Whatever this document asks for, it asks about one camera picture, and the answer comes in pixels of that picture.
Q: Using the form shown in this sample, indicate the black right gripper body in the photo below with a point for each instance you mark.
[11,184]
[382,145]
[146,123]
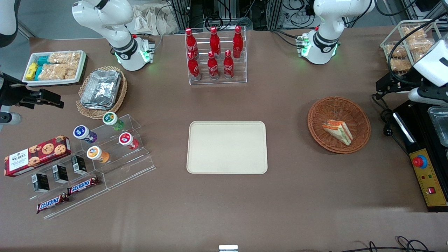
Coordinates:
[13,93]

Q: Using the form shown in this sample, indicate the triangle sandwich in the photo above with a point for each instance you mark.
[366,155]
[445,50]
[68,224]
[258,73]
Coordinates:
[338,131]

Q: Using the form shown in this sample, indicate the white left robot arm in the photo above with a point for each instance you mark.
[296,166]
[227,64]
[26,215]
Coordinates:
[323,38]

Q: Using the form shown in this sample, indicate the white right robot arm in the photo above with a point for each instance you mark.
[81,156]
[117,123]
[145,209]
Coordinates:
[117,31]

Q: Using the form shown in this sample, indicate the white rectangular snack tray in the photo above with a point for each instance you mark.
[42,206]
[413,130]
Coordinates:
[81,70]

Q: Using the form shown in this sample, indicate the round brown wicker basket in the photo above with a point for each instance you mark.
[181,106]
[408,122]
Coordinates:
[323,108]

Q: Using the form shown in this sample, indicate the oval wicker basket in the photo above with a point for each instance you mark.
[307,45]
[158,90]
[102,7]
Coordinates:
[119,96]

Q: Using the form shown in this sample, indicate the beige plastic tray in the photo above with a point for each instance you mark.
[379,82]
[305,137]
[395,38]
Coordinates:
[226,147]

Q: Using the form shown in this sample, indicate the bagged cracker pack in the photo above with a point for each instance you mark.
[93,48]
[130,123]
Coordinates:
[421,45]
[400,64]
[414,32]
[396,50]

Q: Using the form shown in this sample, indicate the teal snack pack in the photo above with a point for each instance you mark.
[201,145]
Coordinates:
[38,71]
[43,60]

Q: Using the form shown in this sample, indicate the yellow snack pack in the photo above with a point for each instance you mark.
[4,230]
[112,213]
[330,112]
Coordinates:
[30,71]

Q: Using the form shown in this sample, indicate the rice cracker pack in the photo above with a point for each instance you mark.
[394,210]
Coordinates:
[64,57]
[56,71]

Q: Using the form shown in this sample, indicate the purple drink cup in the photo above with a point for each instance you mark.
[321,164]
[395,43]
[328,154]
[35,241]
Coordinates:
[82,133]

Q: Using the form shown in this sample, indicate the black appliance with yellow panel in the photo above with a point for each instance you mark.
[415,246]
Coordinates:
[418,140]

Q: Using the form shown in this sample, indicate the red Walkers cookie box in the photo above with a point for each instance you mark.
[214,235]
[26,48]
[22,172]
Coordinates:
[36,155]

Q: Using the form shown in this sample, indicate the stack of foil trays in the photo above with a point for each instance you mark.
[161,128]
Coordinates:
[101,89]

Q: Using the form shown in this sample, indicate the clear plastic container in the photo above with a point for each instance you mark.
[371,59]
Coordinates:
[440,126]

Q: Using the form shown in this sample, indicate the green drink cup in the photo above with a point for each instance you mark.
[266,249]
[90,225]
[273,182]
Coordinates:
[111,119]

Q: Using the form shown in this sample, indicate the small black box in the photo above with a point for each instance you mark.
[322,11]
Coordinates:
[41,182]
[78,164]
[60,174]

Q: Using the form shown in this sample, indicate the orange drink cup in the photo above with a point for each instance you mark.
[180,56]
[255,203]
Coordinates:
[95,153]

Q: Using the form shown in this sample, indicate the red emergency stop button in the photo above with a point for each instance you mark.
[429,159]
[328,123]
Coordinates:
[420,161]

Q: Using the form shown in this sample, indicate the red drink cup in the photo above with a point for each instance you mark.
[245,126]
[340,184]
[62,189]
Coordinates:
[126,139]

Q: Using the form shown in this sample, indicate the Snickers bar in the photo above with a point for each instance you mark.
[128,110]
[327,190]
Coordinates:
[83,185]
[52,203]

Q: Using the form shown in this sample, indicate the clear acrylic stepped display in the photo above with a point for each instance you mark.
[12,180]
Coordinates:
[133,164]

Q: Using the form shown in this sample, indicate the crumpled beige bags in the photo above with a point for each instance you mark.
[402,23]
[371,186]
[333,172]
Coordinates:
[154,19]

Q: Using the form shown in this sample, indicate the clear acrylic bottle rack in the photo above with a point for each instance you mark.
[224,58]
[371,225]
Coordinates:
[241,71]

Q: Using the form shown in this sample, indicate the red cola bottle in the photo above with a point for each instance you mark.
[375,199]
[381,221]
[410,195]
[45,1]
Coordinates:
[228,66]
[194,68]
[215,40]
[212,68]
[191,42]
[238,42]

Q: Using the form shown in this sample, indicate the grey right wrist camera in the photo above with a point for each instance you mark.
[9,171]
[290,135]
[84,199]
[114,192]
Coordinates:
[10,118]

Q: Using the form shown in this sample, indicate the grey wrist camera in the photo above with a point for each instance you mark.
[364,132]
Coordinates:
[10,118]
[428,95]

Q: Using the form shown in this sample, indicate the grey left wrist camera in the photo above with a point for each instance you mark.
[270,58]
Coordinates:
[428,95]

